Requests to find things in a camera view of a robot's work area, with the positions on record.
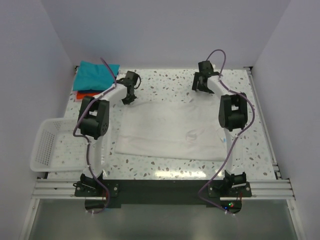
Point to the white t-shirt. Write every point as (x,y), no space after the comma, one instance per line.
(173,130)

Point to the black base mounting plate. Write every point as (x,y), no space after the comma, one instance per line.
(162,192)

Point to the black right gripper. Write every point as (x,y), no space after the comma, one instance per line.
(202,81)

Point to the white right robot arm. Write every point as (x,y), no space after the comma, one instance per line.
(232,117)

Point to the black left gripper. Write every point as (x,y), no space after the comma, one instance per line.
(129,93)

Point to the pink folded t-shirt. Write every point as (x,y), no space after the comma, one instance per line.
(77,96)

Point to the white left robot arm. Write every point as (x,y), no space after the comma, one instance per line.
(94,114)

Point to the orange folded t-shirt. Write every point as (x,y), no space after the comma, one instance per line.
(89,93)

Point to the teal folded t-shirt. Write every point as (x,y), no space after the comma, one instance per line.
(92,76)

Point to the white plastic basket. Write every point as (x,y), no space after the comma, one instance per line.
(56,149)

